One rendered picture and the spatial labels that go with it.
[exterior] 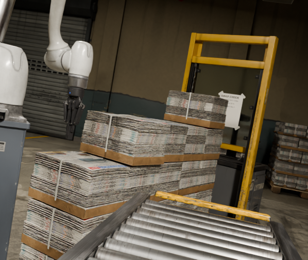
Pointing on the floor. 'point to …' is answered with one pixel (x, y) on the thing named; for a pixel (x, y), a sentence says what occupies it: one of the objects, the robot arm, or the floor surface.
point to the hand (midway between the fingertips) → (69, 131)
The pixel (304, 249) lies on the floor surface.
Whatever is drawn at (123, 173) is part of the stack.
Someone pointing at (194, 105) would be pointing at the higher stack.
